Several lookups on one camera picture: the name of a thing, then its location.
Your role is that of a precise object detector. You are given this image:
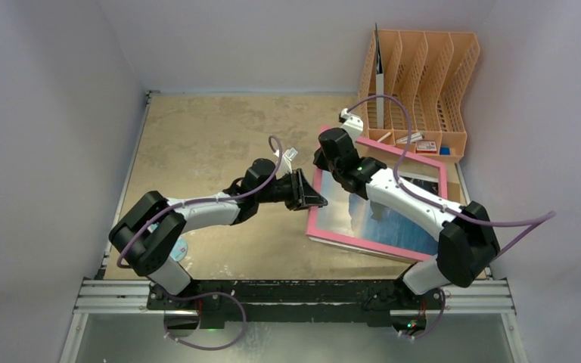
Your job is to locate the pink wooden picture frame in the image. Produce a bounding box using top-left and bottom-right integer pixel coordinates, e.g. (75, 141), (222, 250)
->
(306, 136), (449, 262)

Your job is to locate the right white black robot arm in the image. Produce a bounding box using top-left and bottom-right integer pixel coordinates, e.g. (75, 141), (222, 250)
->
(314, 128), (500, 308)

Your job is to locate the red white small box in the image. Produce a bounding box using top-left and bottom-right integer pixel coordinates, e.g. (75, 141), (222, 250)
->
(415, 140), (438, 154)

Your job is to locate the blue landscape photo print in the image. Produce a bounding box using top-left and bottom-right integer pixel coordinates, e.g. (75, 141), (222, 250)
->
(306, 170), (438, 262)

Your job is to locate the white marker pen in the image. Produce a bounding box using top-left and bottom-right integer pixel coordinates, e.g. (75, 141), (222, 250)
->
(376, 132), (392, 143)

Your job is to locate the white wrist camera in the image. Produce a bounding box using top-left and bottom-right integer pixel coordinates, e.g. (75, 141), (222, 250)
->
(339, 108), (364, 144)
(278, 147), (299, 175)

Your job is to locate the blue tape dispenser pack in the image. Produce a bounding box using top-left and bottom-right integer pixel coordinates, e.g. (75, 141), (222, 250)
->
(147, 223), (188, 262)

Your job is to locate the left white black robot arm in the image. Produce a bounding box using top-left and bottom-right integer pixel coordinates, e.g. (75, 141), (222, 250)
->
(108, 158), (328, 309)

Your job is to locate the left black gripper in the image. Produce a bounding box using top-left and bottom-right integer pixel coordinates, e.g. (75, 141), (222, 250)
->
(256, 169), (326, 211)

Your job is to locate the brown frame backing board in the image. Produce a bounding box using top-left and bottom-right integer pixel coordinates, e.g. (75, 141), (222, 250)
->
(445, 163), (468, 205)

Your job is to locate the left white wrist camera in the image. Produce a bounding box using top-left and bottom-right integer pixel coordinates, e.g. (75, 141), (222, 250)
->
(278, 147), (299, 175)

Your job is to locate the white red glue stick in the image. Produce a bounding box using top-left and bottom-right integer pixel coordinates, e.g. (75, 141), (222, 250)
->
(395, 132), (424, 144)

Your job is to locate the orange plastic file organizer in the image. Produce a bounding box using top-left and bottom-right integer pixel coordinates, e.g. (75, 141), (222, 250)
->
(355, 29), (480, 163)

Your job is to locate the white folder in organizer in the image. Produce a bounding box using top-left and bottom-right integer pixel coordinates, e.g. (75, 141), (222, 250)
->
(374, 24), (384, 129)

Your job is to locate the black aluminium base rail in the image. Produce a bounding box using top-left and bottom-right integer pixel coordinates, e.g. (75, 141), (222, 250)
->
(74, 279), (514, 332)

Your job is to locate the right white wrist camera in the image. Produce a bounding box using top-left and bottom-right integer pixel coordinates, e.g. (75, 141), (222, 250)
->
(339, 108), (364, 144)

